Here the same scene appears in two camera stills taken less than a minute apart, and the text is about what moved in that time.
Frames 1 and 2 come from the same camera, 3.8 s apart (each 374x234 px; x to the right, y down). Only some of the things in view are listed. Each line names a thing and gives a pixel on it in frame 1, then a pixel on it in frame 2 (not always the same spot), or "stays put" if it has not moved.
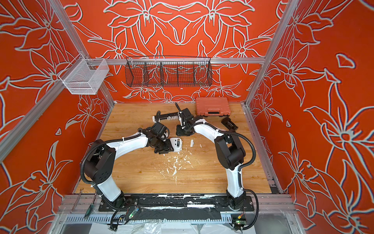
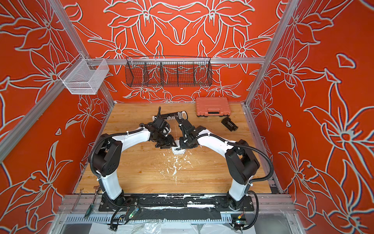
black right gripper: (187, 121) to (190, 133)
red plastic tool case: (212, 106) stays put
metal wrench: (72, 210) stays put
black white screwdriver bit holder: (169, 116) stays put
